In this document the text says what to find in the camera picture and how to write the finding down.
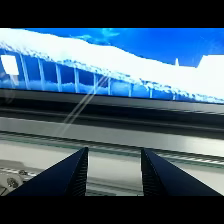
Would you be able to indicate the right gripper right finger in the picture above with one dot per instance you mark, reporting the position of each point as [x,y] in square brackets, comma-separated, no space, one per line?
[160,180]

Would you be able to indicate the silver frame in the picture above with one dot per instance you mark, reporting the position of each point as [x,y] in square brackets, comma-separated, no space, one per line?
[113,133]

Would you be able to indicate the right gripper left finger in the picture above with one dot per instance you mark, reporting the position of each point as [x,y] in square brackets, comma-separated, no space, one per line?
[66,178]

